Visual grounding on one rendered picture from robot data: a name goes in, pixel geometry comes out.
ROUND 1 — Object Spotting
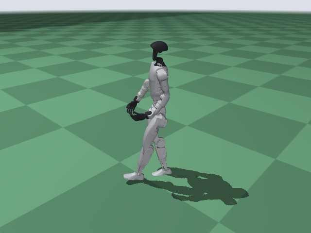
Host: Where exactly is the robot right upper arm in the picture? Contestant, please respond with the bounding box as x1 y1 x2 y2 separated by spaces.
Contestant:
143 62 154 88

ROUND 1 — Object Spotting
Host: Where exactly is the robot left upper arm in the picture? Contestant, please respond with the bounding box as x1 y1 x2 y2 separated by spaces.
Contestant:
156 69 170 100

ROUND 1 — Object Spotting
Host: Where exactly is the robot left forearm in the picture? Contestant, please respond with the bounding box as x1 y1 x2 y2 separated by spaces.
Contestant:
147 95 170 119

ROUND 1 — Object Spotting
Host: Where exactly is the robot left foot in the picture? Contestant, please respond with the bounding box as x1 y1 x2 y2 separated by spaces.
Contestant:
123 172 144 180

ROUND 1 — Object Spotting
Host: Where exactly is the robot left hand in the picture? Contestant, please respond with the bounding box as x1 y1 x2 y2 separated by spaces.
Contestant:
130 111 152 121

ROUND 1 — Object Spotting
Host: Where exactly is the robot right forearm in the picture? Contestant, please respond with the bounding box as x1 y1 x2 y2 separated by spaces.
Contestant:
136 86 149 101

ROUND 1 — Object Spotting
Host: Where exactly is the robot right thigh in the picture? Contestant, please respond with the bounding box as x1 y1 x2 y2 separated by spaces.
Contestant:
147 108 166 148

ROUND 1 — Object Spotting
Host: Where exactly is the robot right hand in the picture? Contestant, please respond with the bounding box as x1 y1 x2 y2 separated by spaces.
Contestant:
126 96 139 114

